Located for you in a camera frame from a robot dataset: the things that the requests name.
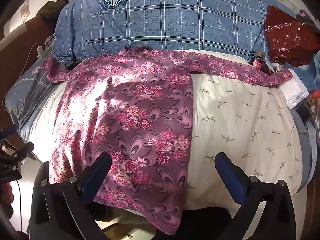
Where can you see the person's left hand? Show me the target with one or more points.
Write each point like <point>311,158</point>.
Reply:
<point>5,193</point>

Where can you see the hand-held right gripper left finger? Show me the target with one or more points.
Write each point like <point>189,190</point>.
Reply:
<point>96,173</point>

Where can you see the light blue cloth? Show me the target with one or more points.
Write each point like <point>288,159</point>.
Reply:
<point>311,72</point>

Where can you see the blue jeans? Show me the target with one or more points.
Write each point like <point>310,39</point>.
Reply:
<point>308,135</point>

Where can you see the white charger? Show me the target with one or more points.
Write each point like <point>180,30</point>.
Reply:
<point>43,51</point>

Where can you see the purple floral garment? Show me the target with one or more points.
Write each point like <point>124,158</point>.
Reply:
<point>140,120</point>

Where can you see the small dark red bottle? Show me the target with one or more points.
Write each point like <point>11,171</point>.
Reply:
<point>256,61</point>

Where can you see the red plastic bag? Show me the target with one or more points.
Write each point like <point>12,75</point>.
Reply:
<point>287,37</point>

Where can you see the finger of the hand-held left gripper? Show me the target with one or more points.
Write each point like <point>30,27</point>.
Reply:
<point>7,132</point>
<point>23,151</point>

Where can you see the grey star-print bedsheet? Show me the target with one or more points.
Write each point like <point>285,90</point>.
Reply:
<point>27,92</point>

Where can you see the olive green cloth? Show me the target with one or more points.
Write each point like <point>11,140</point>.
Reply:
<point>52,7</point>

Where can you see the blue plaid quilt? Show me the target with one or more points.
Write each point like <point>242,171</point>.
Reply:
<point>175,17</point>

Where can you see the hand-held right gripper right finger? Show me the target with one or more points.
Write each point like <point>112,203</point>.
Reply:
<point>232,177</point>

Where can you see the white plastic packet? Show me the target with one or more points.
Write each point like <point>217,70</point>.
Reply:
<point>296,90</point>

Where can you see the wooden headboard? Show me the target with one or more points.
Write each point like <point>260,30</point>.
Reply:
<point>22,37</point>

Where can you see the white wall socket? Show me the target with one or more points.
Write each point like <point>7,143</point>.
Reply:
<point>25,10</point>

